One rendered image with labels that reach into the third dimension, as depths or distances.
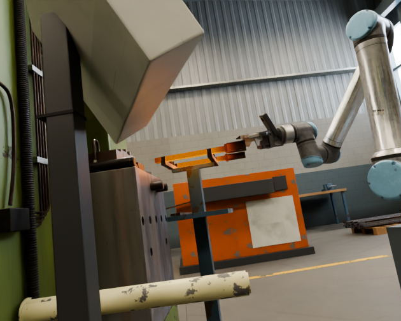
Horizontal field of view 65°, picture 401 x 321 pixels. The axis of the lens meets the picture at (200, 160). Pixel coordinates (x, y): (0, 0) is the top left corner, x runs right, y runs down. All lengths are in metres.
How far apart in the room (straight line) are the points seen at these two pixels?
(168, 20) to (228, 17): 10.17
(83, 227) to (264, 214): 4.29
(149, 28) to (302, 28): 10.60
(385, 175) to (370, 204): 8.78
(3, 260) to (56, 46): 0.41
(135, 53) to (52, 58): 0.18
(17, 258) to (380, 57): 1.32
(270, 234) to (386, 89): 3.56
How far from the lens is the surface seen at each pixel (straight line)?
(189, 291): 0.63
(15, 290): 0.75
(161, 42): 0.36
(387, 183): 1.31
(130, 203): 0.88
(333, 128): 1.62
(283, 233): 4.74
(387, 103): 1.36
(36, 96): 0.89
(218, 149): 1.39
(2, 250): 0.72
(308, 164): 1.53
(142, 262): 0.88
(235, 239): 4.59
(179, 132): 8.88
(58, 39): 0.53
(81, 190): 0.45
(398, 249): 1.52
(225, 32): 10.25
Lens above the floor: 0.76
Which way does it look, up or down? 10 degrees up
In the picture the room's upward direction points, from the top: 8 degrees counter-clockwise
